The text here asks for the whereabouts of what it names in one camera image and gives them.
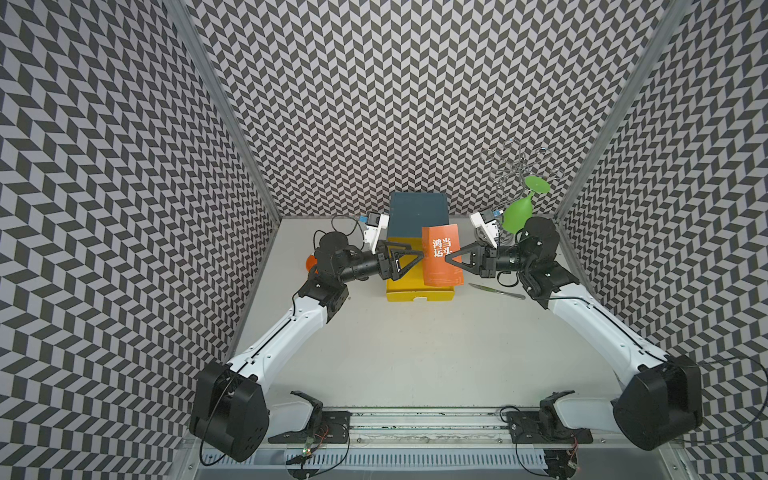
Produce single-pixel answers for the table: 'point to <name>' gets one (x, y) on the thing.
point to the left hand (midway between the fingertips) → (416, 255)
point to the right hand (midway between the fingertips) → (448, 265)
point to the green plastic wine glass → (520, 211)
